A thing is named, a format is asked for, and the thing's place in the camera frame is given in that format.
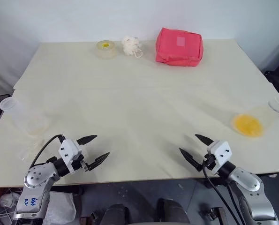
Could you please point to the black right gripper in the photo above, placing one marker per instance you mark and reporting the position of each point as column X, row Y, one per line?
column 208, row 159

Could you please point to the large bottle with yellow liquid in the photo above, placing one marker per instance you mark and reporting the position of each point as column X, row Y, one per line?
column 248, row 124

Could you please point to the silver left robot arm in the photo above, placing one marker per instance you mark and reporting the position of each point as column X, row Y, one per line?
column 35, row 178

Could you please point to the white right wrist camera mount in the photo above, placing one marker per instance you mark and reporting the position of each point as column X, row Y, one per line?
column 220, row 151

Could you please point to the pink fabric pouch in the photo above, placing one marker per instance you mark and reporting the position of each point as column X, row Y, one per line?
column 178, row 48

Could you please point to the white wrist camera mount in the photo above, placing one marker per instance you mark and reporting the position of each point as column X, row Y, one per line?
column 69, row 148
column 220, row 151

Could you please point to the crumpled clear plastic film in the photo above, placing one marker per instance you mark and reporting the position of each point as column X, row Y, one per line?
column 30, row 150

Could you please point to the white plastic bag under table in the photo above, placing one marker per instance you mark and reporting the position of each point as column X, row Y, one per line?
column 59, row 208

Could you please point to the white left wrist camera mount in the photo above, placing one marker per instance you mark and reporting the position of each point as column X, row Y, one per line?
column 69, row 148

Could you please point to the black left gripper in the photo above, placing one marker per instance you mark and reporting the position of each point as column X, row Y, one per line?
column 79, row 162

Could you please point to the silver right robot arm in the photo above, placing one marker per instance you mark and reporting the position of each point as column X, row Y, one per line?
column 249, row 185

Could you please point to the black chair beside table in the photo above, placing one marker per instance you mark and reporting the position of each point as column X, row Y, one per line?
column 278, row 80

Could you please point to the clear plastic jar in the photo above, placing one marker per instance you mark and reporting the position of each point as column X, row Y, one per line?
column 19, row 114

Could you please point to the dark rounded shape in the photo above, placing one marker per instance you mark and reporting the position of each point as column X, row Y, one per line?
column 117, row 214
column 173, row 211

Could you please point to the white fluffy ball with loop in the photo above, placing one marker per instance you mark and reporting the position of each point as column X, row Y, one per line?
column 130, row 45

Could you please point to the clear tape roll yellow core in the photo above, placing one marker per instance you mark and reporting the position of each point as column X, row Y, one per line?
column 105, row 49

